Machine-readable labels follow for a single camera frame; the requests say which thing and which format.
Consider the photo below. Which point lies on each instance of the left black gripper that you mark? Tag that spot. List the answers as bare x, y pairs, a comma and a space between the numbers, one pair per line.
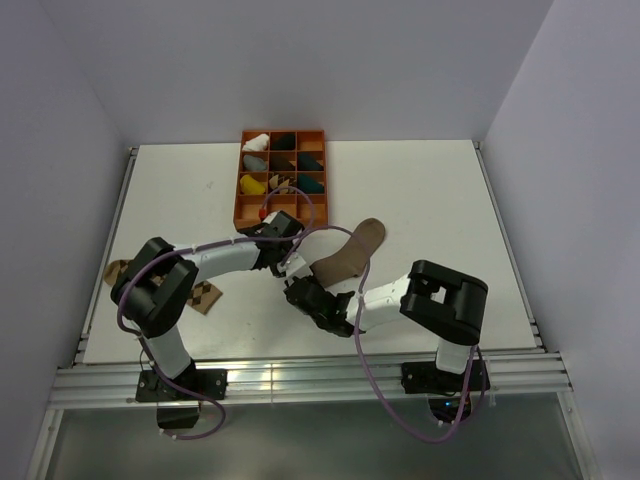
276, 272

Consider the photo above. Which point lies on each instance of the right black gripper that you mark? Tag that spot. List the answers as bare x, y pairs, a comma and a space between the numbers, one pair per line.
310, 279

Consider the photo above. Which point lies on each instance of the tan sock with maroon cuff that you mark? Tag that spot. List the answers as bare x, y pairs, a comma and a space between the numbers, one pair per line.
350, 260

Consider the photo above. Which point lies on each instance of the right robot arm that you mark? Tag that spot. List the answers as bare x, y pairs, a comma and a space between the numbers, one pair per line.
447, 303

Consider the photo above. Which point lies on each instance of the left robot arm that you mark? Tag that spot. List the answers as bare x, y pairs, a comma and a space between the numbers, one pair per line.
153, 291

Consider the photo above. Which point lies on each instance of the argyle rolled sock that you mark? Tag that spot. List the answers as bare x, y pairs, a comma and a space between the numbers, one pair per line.
282, 183

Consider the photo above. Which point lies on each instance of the teal rolled sock lower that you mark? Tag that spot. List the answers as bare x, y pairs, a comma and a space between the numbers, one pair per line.
309, 185

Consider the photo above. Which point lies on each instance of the teal rolled sock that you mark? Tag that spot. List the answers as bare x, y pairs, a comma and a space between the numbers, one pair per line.
309, 185
307, 162

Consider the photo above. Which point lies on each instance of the yellow rolled sock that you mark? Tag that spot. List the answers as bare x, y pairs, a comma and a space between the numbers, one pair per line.
251, 186

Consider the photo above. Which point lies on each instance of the orange wooden compartment tray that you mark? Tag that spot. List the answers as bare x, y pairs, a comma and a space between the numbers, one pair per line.
313, 209

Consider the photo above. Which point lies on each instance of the dark brown rolled sock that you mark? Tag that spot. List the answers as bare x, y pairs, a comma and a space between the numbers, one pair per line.
281, 162

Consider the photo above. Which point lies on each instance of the grey rolled sock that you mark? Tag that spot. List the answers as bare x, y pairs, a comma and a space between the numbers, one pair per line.
254, 164

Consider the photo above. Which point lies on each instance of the teal rolled sock upper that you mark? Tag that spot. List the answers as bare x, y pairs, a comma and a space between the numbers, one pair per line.
307, 162

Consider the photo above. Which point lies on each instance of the dark green rolled sock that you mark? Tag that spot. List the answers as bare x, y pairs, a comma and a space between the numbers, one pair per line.
283, 141

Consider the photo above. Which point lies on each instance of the white rolled sock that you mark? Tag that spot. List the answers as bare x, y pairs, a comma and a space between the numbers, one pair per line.
258, 143

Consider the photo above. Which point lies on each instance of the brown argyle sock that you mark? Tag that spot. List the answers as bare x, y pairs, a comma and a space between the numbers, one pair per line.
202, 297

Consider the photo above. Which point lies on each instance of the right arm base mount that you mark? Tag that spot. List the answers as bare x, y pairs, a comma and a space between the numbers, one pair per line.
425, 378

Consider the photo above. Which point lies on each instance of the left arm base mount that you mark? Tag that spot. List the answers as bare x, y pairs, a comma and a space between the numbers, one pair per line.
178, 408

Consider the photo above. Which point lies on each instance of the aluminium table frame rail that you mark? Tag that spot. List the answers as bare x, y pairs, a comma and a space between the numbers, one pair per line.
295, 381

